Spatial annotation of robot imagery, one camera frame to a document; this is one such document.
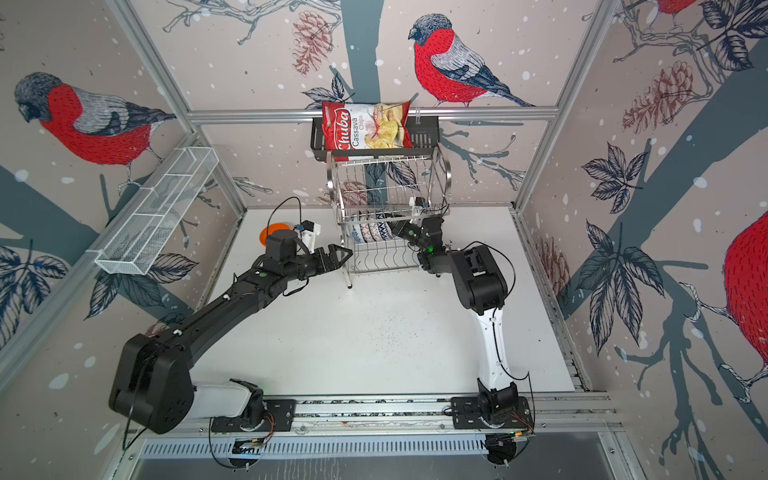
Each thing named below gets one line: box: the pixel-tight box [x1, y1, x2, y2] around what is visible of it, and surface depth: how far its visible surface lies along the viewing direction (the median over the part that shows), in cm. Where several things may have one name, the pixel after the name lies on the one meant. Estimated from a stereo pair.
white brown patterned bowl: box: [369, 222, 382, 242], surface depth 100 cm
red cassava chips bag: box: [321, 101, 413, 162], surface depth 90 cm
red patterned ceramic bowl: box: [362, 223, 374, 242], surface depth 100 cm
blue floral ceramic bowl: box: [351, 224, 364, 243], surface depth 100 cm
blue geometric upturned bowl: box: [378, 222, 393, 241], surface depth 100 cm
